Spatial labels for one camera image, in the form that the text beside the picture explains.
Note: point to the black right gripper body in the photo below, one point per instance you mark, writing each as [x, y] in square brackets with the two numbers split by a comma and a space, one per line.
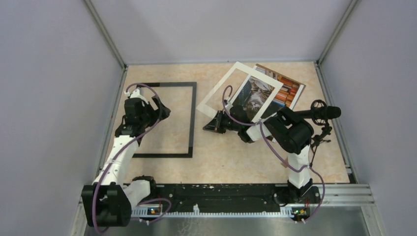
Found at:
[228, 124]

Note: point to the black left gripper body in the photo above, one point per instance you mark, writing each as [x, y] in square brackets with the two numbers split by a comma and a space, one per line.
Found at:
[149, 116]

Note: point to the white mat board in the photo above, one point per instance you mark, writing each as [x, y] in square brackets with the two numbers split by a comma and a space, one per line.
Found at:
[228, 87]

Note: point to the cat photo print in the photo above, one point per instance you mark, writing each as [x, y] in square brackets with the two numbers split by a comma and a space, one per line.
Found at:
[256, 97]

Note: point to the black picture frame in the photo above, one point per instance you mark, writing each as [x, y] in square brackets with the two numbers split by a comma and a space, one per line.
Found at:
[189, 153]

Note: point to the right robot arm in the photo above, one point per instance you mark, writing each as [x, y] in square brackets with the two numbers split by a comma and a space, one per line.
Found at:
[291, 131]

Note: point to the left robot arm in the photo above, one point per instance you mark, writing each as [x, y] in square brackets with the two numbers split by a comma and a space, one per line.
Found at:
[106, 202]

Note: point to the bookshelf photo print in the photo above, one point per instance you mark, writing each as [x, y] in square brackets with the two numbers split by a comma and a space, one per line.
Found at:
[291, 90]

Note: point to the black microphone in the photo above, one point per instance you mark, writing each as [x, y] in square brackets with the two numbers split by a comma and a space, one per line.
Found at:
[320, 113]

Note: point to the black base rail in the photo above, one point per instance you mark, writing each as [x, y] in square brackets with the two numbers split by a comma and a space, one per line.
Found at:
[230, 198]

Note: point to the aluminium enclosure frame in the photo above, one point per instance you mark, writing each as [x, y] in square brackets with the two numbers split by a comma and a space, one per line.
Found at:
[352, 202]

